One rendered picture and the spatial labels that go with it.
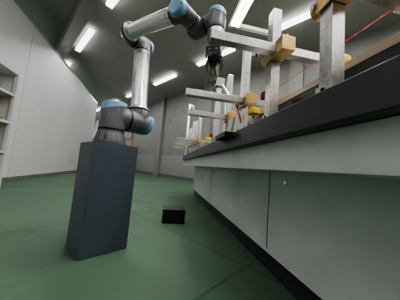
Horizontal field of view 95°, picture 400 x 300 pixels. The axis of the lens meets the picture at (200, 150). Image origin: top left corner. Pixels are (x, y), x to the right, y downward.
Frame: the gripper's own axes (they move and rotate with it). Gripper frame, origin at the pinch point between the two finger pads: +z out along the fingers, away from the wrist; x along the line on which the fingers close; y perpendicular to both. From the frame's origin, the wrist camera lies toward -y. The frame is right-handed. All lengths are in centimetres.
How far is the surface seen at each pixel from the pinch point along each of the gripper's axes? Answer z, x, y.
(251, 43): 1.9, 17.5, 28.5
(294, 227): 67, 40, 1
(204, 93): 11.4, -1.7, 9.5
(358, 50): -219, 232, -317
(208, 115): 13.4, -4.1, -16.7
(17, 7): -181, -341, -103
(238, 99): 11.3, 13.5, 2.9
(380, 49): 8, 53, 31
